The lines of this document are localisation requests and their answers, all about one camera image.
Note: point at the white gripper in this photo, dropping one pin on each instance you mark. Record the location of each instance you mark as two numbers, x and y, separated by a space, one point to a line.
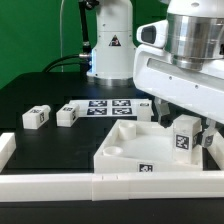
201 92

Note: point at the white square tabletop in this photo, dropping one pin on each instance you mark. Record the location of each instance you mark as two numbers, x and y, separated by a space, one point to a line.
134 146

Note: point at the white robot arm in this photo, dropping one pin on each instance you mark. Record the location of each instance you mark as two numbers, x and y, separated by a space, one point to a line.
178 60

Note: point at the white marker sheet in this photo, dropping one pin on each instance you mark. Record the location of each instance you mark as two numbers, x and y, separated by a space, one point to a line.
109 107

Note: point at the white front fence bar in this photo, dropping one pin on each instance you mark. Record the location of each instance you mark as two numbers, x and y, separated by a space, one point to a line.
97 187

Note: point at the white left fence piece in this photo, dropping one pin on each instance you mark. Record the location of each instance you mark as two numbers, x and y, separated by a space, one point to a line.
7 147

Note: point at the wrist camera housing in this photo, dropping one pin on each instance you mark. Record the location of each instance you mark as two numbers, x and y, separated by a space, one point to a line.
154 34

